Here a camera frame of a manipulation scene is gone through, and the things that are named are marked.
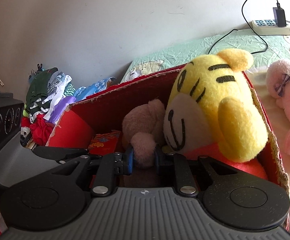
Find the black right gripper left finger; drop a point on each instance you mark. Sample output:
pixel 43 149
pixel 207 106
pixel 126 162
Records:
pixel 112 167

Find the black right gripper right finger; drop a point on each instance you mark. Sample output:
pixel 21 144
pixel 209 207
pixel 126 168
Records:
pixel 172 170

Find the mauve teddy bear plush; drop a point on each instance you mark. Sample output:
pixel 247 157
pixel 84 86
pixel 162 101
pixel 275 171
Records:
pixel 142 129

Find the yellow tiger plush toy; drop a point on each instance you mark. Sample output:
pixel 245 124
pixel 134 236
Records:
pixel 211 111

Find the red cardboard box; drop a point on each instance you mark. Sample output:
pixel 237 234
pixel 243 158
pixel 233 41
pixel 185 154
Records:
pixel 224 208

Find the pile of colourful clothes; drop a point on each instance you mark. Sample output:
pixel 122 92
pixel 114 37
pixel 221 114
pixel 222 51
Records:
pixel 50 92

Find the pink plush with purple bow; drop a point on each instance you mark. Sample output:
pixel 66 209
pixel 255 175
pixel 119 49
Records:
pixel 278 82

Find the white power strip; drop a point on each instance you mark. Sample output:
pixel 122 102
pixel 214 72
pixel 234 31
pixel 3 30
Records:
pixel 269 27

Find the black power adapter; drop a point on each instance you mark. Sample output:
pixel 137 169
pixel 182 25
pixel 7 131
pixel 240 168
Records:
pixel 279 16

